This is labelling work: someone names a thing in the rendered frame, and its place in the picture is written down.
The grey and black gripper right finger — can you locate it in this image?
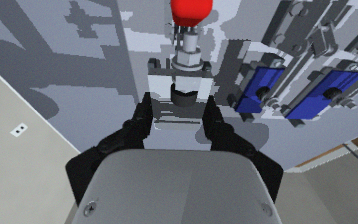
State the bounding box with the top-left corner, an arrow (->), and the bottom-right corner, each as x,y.
202,95 -> 283,204

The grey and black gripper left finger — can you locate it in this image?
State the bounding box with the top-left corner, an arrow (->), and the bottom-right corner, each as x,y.
65,92 -> 153,207

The white fixture plate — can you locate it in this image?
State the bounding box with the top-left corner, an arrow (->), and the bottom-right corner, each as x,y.
117,0 -> 358,117

